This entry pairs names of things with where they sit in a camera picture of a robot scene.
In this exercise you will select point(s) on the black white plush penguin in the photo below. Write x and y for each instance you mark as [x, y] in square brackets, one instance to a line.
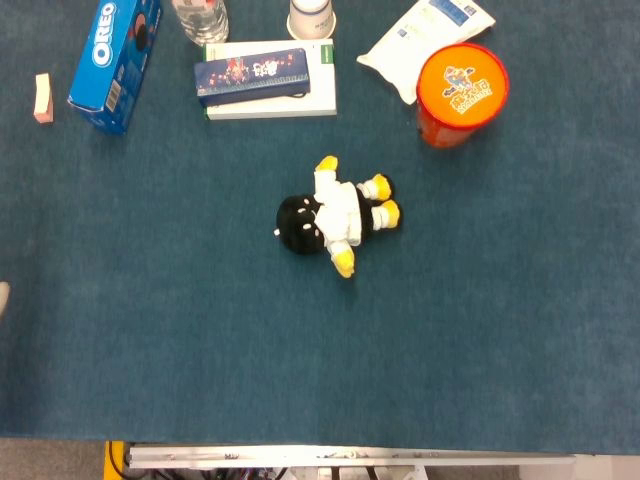
[340, 210]

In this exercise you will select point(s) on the white flat box green edge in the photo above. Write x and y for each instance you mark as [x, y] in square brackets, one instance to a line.
[320, 95]

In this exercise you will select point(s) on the blue felt table mat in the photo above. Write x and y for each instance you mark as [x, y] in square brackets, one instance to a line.
[200, 325]

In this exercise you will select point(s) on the dark blue printed long box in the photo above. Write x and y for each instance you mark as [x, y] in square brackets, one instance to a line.
[250, 75]

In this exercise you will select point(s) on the orange cylindrical can red rim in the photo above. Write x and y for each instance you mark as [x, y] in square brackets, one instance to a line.
[460, 95]

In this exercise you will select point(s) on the white paper cup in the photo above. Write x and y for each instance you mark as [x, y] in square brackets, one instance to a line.
[311, 20]

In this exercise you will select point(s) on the white snack pouch blue print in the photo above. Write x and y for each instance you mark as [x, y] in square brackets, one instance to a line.
[425, 35]

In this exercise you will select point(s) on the clear plastic water bottle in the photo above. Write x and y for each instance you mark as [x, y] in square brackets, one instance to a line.
[202, 20]

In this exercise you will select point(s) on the blue Oreo cookie box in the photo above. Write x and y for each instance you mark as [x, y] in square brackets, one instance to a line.
[112, 65]

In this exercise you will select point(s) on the pink eraser block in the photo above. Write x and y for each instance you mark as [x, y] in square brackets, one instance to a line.
[43, 97]

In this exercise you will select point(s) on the aluminium frame rail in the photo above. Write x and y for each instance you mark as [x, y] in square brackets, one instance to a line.
[350, 457]

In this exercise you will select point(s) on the yellow frame post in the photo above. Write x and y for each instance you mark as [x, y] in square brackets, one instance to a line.
[113, 460]

